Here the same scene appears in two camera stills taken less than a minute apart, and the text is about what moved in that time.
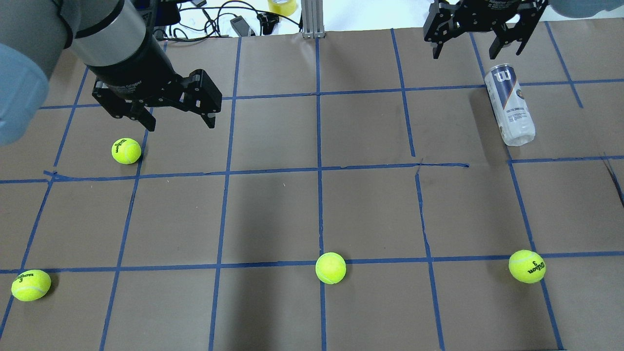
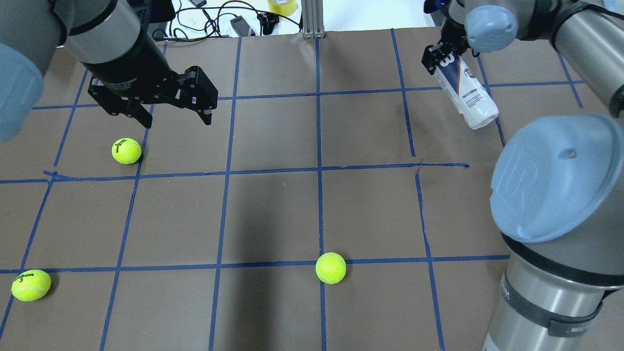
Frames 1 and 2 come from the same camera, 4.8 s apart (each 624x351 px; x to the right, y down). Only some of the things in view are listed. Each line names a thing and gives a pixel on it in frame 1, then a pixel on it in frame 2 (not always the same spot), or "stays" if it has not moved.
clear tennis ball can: (516, 120) to (465, 92)
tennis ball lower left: (30, 285) stays
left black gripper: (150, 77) stays
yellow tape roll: (287, 8) stays
